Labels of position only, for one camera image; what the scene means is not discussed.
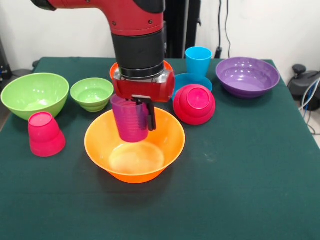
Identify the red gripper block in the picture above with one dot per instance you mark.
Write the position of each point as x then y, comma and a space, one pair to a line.
150, 88

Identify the purple cup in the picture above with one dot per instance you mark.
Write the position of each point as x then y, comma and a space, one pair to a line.
126, 122

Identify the large orange bowl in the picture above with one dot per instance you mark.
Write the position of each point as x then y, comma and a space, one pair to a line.
170, 140

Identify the pink bowl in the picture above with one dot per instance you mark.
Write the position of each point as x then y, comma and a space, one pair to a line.
195, 105

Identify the small green bowl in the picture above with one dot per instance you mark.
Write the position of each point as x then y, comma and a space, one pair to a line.
91, 95

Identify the pink cup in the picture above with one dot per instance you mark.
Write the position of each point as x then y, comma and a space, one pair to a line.
46, 137

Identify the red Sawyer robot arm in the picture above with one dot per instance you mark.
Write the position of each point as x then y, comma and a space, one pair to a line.
137, 37

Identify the blue bowl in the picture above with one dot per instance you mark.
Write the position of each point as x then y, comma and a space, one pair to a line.
182, 80

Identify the red bowl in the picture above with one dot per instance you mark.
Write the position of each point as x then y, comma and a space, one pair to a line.
113, 71

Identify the blue cup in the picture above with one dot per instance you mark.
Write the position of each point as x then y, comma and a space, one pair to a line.
198, 62

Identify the dark green tablecloth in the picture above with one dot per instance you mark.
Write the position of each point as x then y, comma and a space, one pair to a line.
212, 162

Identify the purple bowl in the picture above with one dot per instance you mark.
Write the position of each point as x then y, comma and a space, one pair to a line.
247, 77

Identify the large green bowl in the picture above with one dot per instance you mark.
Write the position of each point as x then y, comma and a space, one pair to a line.
35, 97

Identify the black equipment box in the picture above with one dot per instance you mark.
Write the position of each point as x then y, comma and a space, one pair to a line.
3, 62

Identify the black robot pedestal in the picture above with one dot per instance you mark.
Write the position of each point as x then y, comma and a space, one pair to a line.
180, 27

